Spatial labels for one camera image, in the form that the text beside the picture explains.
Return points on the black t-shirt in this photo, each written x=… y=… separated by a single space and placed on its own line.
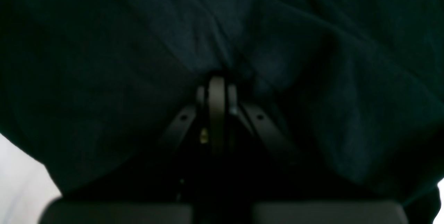
x=89 y=86

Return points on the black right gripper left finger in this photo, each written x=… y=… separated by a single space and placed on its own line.
x=197 y=134

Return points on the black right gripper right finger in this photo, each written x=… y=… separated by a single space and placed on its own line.
x=316 y=195

